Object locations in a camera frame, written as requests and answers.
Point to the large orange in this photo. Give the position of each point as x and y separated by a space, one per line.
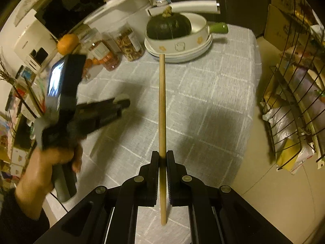
67 43

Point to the person's left hand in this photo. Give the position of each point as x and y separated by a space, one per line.
50 155

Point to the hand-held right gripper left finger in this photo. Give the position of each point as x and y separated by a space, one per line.
154 172

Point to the grey refrigerator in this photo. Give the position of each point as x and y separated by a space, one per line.
241 5

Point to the tall jar red label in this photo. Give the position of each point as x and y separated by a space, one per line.
101 50

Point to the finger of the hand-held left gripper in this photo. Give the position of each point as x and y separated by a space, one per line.
101 120
106 104

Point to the cardboard box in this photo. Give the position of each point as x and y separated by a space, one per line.
279 25

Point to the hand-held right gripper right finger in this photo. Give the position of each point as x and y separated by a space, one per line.
171 172

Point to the wooden chopstick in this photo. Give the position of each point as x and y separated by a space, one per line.
162 106

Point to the green pumpkin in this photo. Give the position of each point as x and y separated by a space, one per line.
168 28

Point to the white air fryer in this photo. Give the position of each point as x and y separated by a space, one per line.
28 45

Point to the glass jar with cork lid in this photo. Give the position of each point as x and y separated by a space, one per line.
87 75

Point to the dried branches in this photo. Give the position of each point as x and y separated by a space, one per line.
5 72

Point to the jar of dried rings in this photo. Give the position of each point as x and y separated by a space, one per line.
128 45

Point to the metal shelf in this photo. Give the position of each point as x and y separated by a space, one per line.
17 132

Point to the white plate stack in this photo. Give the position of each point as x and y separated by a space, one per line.
177 57

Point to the person's left forearm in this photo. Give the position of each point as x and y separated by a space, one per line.
28 200

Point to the black microwave oven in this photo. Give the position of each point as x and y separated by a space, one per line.
66 10

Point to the floral cloth cover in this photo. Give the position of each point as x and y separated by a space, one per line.
30 0

